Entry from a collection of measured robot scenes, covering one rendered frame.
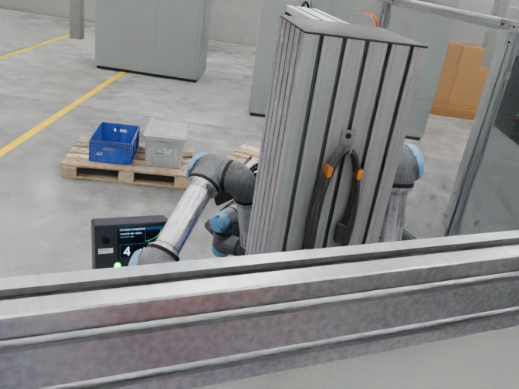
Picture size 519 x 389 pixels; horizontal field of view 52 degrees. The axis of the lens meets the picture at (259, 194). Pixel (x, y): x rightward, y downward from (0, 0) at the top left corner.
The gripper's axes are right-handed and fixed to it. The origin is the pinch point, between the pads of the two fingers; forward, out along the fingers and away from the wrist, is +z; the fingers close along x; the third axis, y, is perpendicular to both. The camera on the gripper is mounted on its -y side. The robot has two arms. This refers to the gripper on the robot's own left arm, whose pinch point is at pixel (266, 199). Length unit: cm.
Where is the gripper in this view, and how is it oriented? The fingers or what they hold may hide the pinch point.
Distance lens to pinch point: 234.9
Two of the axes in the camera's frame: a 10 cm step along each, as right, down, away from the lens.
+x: -0.5, 9.4, 3.5
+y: -8.6, -2.2, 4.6
